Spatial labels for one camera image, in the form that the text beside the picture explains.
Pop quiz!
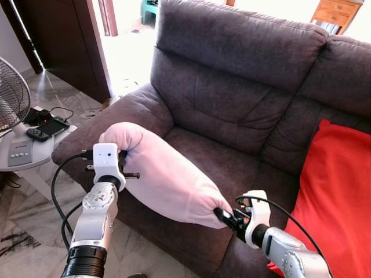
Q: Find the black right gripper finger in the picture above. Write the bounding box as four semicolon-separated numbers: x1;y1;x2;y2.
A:
213;207;236;228

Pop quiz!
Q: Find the pale pink pillow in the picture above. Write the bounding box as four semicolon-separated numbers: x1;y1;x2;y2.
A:
99;122;234;229

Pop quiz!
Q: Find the red pillow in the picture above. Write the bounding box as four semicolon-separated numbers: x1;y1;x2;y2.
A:
268;119;371;278

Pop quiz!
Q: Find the dark grey fabric sofa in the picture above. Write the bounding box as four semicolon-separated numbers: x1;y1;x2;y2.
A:
52;0;371;278

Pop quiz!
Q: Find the white side table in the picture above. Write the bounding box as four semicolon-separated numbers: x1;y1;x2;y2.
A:
0;123;77;200

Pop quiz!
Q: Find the black handheld game console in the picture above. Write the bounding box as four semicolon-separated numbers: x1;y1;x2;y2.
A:
26;119;71;142

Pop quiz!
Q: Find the white table fan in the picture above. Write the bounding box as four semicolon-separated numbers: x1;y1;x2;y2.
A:
0;56;35;169

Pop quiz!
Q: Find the dark brown wooden door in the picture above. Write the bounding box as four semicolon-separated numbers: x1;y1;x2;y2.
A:
12;0;112;104

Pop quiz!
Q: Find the teal plastic chair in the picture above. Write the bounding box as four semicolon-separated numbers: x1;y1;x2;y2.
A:
141;0;159;25

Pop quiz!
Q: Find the light wooden drawer cabinet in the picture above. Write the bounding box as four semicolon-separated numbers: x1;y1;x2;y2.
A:
310;0;361;35

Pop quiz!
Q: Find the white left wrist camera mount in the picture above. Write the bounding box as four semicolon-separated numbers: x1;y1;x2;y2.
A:
93;143;127;186

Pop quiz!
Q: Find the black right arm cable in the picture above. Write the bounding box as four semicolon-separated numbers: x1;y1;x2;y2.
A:
235;195;334;277

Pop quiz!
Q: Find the black charger with cable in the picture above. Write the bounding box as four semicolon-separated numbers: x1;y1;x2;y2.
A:
23;106;75;126

